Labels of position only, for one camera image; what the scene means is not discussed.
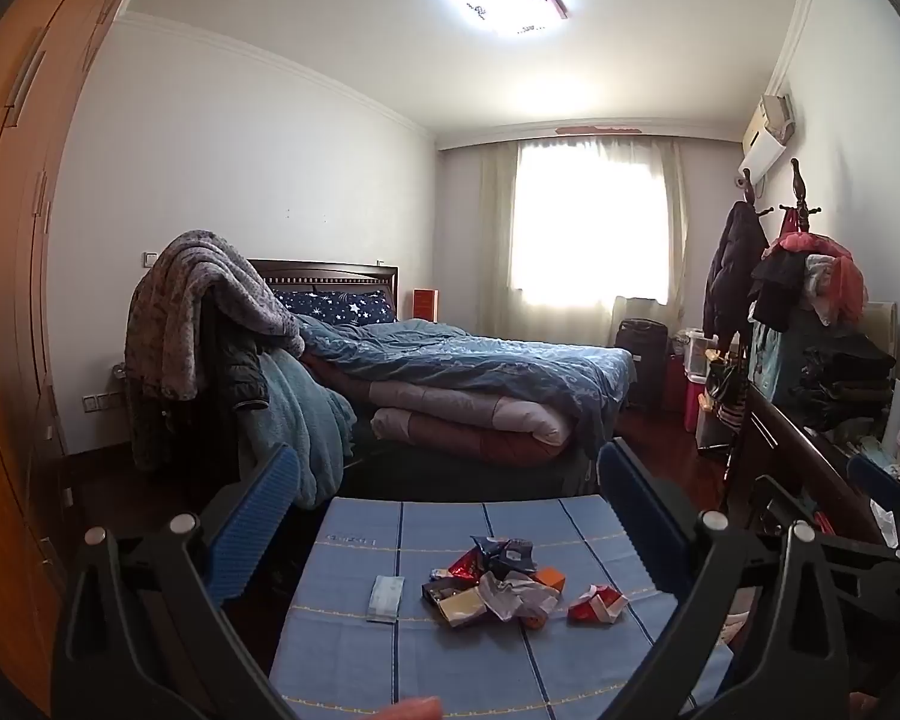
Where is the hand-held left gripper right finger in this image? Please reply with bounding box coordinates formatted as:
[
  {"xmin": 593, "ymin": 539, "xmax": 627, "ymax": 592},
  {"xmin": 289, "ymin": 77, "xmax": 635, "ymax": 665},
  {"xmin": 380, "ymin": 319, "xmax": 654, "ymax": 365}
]
[{"xmin": 597, "ymin": 439, "xmax": 852, "ymax": 720}]

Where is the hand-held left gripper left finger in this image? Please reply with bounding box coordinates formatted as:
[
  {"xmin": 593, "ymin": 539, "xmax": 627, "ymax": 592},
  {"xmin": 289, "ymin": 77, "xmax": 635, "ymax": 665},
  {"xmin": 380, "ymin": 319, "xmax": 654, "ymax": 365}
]
[{"xmin": 51, "ymin": 442, "xmax": 302, "ymax": 720}]

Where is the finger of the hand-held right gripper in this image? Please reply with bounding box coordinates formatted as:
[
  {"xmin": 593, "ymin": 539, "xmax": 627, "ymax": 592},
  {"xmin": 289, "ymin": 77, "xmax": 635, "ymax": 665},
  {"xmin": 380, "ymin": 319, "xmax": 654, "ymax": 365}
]
[
  {"xmin": 750, "ymin": 474, "xmax": 822, "ymax": 537},
  {"xmin": 844, "ymin": 454, "xmax": 900, "ymax": 586}
]

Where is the person's left hand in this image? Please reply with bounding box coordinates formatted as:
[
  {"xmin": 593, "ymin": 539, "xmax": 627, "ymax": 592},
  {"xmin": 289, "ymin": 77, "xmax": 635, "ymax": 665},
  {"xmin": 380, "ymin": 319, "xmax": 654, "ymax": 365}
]
[{"xmin": 373, "ymin": 696, "xmax": 445, "ymax": 720}]

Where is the dark wooden side cabinet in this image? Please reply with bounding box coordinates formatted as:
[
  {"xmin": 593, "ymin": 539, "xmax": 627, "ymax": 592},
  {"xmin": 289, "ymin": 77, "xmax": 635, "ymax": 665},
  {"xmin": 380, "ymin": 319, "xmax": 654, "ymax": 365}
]
[{"xmin": 724, "ymin": 382, "xmax": 900, "ymax": 548}]

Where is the red and white wrapper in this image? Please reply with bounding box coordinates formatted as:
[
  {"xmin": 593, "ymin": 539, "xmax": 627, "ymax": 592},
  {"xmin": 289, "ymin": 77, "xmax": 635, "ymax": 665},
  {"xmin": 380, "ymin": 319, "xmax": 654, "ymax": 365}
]
[{"xmin": 568, "ymin": 583, "xmax": 629, "ymax": 625}]

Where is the stack of folded dark clothes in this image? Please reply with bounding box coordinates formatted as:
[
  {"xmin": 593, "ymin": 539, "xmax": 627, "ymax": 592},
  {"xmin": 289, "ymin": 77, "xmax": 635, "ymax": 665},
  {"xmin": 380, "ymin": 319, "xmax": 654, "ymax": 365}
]
[{"xmin": 787, "ymin": 334, "xmax": 897, "ymax": 421}]

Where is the striped bag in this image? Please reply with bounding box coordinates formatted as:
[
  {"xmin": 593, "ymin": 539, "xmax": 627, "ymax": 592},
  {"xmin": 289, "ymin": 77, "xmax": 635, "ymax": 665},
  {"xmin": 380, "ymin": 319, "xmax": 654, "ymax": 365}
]
[{"xmin": 709, "ymin": 360, "xmax": 751, "ymax": 428}]

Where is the pink storage box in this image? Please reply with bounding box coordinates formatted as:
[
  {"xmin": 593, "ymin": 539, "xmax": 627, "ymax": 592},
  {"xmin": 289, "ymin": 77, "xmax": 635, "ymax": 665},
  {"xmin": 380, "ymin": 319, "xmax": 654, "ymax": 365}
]
[{"xmin": 682, "ymin": 379, "xmax": 710, "ymax": 432}]

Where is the red storage box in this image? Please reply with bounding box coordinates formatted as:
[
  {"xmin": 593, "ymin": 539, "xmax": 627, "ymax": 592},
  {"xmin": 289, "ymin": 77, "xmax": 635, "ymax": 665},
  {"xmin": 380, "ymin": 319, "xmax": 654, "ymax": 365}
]
[{"xmin": 664, "ymin": 352, "xmax": 691, "ymax": 413}]

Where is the dark blue foil wrapper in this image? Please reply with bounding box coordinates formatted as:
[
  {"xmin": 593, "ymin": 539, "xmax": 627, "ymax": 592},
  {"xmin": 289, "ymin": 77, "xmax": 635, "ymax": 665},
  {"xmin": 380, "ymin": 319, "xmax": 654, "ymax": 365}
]
[{"xmin": 471, "ymin": 535, "xmax": 539, "ymax": 578}]

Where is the teal printed bag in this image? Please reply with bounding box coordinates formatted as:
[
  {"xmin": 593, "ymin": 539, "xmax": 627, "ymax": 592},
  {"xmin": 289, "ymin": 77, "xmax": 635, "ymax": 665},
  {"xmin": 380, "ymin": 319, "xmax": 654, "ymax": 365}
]
[{"xmin": 746, "ymin": 319, "xmax": 803, "ymax": 406}]

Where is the dark padded jacket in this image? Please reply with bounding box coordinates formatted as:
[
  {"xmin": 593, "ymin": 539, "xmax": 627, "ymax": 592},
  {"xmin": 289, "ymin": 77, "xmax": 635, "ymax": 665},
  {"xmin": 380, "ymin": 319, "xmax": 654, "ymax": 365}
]
[{"xmin": 124, "ymin": 292, "xmax": 271, "ymax": 473}]

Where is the crumpled white wrapper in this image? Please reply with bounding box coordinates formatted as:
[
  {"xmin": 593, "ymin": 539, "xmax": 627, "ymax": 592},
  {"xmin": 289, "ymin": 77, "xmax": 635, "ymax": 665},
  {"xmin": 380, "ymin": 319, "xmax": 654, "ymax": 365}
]
[{"xmin": 480, "ymin": 570, "xmax": 563, "ymax": 620}]

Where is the small clear plastic packet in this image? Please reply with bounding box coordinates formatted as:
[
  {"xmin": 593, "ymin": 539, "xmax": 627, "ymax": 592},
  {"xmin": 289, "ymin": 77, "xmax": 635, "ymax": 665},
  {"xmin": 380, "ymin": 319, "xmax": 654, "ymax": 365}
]
[{"xmin": 366, "ymin": 576, "xmax": 407, "ymax": 623}]

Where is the black suitcase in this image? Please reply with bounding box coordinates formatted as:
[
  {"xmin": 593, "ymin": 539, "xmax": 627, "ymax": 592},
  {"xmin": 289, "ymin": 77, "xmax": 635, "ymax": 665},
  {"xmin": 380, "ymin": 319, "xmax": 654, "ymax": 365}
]
[{"xmin": 615, "ymin": 319, "xmax": 670, "ymax": 410}]

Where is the white storage box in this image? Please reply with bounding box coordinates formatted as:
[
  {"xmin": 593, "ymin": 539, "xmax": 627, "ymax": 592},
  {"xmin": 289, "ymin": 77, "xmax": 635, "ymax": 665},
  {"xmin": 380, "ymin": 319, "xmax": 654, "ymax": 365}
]
[{"xmin": 675, "ymin": 326, "xmax": 721, "ymax": 383}]

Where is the blue striped tablecloth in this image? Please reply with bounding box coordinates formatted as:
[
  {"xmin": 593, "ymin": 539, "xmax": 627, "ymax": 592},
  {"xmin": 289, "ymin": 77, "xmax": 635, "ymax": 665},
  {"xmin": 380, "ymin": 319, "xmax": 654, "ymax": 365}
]
[{"xmin": 270, "ymin": 495, "xmax": 732, "ymax": 720}]

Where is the red shiny wrapper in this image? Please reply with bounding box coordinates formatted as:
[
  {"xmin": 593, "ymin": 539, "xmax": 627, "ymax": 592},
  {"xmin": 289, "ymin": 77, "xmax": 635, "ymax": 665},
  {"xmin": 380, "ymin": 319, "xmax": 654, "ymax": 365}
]
[{"xmin": 446, "ymin": 547, "xmax": 485, "ymax": 582}]

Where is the dark bed base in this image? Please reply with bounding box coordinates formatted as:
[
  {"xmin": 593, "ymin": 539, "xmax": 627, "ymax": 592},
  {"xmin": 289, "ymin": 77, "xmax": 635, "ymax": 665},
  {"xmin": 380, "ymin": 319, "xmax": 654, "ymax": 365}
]
[{"xmin": 352, "ymin": 420, "xmax": 616, "ymax": 500}]

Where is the gold foil packet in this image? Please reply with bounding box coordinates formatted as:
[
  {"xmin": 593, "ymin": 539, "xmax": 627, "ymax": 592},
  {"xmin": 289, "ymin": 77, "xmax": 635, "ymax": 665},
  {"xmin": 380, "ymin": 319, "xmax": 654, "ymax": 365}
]
[{"xmin": 435, "ymin": 589, "xmax": 496, "ymax": 627}]

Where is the red garment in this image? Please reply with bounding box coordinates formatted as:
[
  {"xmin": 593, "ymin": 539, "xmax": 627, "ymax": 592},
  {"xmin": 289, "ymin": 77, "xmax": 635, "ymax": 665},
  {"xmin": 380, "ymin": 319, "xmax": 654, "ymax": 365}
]
[{"xmin": 769, "ymin": 232, "xmax": 869, "ymax": 320}]

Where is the folded pink and red quilt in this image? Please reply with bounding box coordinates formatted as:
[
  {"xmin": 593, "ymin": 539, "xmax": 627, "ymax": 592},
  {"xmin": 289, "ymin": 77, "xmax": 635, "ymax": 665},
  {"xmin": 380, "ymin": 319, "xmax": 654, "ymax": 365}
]
[{"xmin": 304, "ymin": 356, "xmax": 575, "ymax": 466}]

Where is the black garment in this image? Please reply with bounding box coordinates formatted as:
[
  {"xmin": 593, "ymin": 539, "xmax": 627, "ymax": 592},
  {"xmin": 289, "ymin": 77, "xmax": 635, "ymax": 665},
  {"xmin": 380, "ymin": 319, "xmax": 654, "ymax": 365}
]
[{"xmin": 750, "ymin": 251, "xmax": 811, "ymax": 323}]

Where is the blue star print pillow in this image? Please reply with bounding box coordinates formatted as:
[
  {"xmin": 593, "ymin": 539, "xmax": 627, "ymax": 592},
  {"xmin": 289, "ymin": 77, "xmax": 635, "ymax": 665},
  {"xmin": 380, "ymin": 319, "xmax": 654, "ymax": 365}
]
[{"xmin": 270, "ymin": 289, "xmax": 398, "ymax": 327}]

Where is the black hanging coat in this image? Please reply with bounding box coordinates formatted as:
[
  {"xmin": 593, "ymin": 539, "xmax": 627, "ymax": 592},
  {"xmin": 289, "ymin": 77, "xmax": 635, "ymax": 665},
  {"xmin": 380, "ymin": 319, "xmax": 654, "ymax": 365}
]
[{"xmin": 703, "ymin": 201, "xmax": 770, "ymax": 338}]

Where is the dark wooden headboard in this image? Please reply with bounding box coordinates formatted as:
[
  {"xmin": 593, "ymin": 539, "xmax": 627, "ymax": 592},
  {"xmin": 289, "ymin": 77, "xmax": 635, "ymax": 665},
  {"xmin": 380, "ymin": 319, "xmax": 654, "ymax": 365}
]
[{"xmin": 247, "ymin": 259, "xmax": 402, "ymax": 320}]

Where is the wooden coat rack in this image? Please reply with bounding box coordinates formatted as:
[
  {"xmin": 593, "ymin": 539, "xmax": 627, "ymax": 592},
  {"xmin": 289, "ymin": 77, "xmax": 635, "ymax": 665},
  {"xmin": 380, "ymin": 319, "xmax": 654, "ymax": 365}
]
[{"xmin": 735, "ymin": 157, "xmax": 826, "ymax": 241}]

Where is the cream window curtain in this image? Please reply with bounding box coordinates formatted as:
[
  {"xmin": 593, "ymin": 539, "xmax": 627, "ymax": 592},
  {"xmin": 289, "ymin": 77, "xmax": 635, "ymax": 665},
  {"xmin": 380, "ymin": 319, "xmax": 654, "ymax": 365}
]
[{"xmin": 480, "ymin": 139, "xmax": 691, "ymax": 316}]

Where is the wooden wardrobe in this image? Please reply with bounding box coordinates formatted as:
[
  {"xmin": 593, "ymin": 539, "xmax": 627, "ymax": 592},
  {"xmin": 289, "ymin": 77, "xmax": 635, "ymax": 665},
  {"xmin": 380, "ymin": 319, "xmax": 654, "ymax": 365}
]
[{"xmin": 0, "ymin": 0, "xmax": 158, "ymax": 691}]

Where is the white air conditioner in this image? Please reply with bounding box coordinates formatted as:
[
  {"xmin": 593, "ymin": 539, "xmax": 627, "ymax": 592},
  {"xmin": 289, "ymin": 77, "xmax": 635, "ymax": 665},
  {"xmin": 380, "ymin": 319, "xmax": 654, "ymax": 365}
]
[{"xmin": 735, "ymin": 94, "xmax": 796, "ymax": 181}]

